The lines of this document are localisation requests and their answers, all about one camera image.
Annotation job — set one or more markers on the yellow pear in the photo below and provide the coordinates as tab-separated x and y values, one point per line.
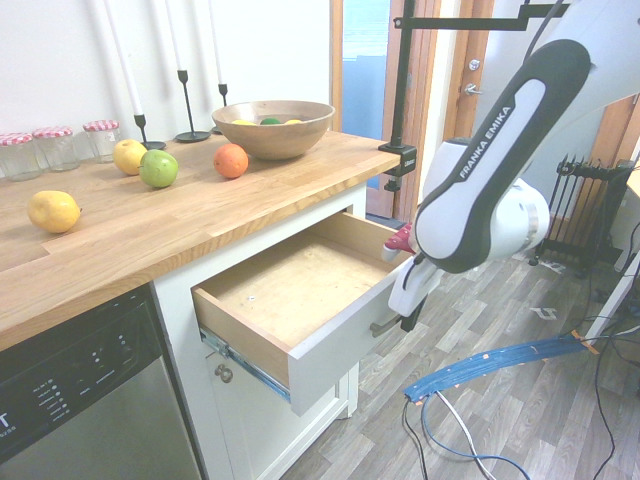
52	212

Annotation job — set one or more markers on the orange fruit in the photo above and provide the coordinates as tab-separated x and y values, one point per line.
231	161

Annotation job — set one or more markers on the blue orange connector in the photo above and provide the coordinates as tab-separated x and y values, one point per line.
475	362

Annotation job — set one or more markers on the black Ulanzi clamp stand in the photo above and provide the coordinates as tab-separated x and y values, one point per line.
397	152

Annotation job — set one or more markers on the large wooden bowl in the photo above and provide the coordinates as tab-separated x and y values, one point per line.
275	140

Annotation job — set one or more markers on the black metal candle holder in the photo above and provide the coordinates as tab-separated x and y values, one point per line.
223	90
192	136
150	145

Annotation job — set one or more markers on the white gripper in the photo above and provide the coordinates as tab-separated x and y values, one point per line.
405	297

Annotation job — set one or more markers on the green lime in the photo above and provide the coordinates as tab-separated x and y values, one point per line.
269	121

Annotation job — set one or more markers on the white base cabinet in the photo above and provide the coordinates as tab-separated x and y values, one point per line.
260	430

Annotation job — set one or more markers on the green apple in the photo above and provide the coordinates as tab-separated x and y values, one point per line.
159	169

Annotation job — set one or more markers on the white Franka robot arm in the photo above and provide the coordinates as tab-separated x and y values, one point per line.
480	165

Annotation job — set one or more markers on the yellow lemon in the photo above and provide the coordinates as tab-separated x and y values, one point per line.
243	122

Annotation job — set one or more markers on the stainless steel dishwasher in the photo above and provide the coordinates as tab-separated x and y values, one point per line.
100	410

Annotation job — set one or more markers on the silver deadbolt lock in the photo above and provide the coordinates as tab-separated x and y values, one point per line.
474	64

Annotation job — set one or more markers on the metal cabinet door knob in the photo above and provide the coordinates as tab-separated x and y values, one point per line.
223	373

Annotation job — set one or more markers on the wooden door and frame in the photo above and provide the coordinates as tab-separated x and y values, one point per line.
427	100

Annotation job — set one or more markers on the wooden drawer with white face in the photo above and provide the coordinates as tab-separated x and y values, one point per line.
300	285

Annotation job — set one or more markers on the yellow apple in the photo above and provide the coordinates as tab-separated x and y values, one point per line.
127	157

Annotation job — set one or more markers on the glass jar red checkered lid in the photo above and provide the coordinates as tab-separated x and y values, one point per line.
101	142
56	150
17	160

